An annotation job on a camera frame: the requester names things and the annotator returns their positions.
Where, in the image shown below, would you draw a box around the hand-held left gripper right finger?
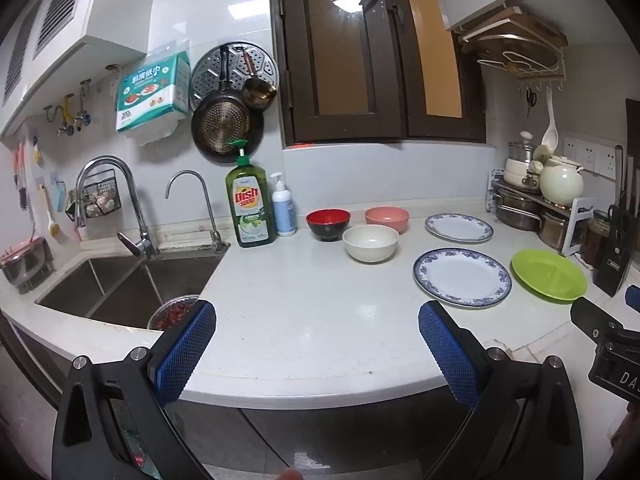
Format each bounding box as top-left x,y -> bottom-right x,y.
418,300 -> 586,480

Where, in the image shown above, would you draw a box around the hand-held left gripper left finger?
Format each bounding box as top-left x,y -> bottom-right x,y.
51,299 -> 217,480

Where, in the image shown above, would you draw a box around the large blue patterned plate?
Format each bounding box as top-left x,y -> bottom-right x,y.
413,247 -> 513,309

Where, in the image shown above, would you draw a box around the cream bowl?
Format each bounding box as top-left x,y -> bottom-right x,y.
342,224 -> 400,264

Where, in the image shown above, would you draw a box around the pink bowl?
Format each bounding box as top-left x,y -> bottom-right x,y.
364,206 -> 410,235

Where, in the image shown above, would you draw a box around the red and black bowl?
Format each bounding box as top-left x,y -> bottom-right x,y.
306,208 -> 351,242

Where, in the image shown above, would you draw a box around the metal bowl of red fruit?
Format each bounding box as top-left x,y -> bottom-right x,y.
147,295 -> 201,332

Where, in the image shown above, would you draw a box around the black knife block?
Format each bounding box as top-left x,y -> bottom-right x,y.
595,145 -> 640,297

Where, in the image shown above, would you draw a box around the green plate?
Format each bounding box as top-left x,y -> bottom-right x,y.
510,248 -> 588,302

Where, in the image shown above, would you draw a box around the glass jar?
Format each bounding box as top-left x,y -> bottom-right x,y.
582,210 -> 612,268

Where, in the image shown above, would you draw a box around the steel double sink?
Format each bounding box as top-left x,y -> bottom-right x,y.
35,252 -> 223,331

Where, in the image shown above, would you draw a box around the steel cooking pot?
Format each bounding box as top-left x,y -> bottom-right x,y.
539,210 -> 576,252
495,190 -> 542,231

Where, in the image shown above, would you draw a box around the small blue patterned plate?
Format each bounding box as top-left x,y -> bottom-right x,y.
425,213 -> 494,244

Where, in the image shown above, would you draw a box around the cream kettle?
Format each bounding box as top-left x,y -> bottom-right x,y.
539,155 -> 586,207

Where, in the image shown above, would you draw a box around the thin chrome faucet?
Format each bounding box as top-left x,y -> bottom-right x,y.
165,170 -> 226,255

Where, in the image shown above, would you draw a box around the large chrome faucet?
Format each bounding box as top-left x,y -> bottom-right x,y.
75,156 -> 160,260

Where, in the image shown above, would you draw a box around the green dish soap bottle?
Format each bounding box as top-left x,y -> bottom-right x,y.
225,139 -> 277,248

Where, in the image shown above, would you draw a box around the cream pot with lid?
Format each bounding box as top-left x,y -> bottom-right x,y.
503,131 -> 544,193

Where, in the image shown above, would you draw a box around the white pump bottle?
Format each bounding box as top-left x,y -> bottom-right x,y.
270,172 -> 297,237

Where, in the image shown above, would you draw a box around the yellow dish brush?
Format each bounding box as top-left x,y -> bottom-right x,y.
39,182 -> 62,239

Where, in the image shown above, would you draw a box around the white rice spoon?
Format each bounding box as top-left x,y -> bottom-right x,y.
541,87 -> 560,147

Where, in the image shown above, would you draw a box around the black frying pan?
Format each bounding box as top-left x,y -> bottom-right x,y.
191,45 -> 265,166

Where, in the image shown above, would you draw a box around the teal paper towel pack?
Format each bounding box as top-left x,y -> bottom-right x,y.
116,40 -> 192,147

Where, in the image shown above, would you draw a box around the brass ladle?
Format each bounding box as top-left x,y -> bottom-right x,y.
241,49 -> 278,111

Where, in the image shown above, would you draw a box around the round metal steamer tray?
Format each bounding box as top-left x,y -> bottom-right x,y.
189,40 -> 279,111

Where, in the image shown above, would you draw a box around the wooden cutting board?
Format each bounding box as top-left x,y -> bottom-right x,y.
459,6 -> 569,56

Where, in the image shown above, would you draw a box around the white range hood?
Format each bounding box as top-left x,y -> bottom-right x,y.
0,0 -> 163,131

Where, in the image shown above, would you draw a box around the white wall socket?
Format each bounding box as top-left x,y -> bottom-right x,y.
564,135 -> 617,179

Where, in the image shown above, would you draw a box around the black wire sponge basket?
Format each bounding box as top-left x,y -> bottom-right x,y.
75,169 -> 122,221

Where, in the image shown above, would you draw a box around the white wire wall rack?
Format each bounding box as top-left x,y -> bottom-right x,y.
475,35 -> 567,92

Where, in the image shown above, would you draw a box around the wall hooks with utensils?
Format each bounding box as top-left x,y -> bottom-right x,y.
42,79 -> 94,137

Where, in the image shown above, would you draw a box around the dark brown window frame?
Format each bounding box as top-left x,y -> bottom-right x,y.
269,0 -> 487,150

